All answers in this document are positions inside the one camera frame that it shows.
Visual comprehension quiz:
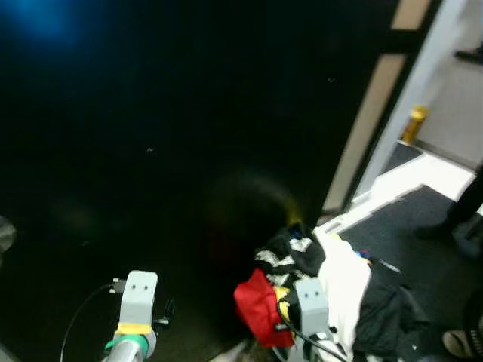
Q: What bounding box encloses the person in black clothes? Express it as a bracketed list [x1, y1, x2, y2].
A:
[415, 177, 483, 257]

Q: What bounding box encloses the red garment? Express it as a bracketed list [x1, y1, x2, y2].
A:
[234, 268, 297, 349]

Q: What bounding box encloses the tan slipper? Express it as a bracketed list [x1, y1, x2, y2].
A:
[441, 328, 476, 359]

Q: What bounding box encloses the yellow can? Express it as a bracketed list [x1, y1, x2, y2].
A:
[400, 106, 429, 146]

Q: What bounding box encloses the black printed garment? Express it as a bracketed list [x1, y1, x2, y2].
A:
[255, 222, 431, 359]

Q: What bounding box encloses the black floor fan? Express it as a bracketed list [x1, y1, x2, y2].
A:
[460, 290, 483, 355]

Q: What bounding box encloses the small dark floor mat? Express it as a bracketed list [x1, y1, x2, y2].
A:
[377, 142, 423, 178]

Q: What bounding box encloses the white garment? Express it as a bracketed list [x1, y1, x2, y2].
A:
[313, 230, 372, 355]

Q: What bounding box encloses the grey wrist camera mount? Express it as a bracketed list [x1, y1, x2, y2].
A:
[293, 278, 331, 339]
[117, 270, 159, 333]

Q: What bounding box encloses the large dark floor mat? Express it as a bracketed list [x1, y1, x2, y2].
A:
[332, 185, 483, 355]

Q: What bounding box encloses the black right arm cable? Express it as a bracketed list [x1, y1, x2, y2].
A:
[275, 298, 340, 362]

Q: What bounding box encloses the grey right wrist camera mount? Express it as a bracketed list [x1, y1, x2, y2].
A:
[293, 278, 331, 339]

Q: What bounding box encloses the white door frame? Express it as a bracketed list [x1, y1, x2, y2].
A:
[355, 0, 470, 204]

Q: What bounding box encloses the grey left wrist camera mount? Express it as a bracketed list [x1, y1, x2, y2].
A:
[117, 270, 159, 333]

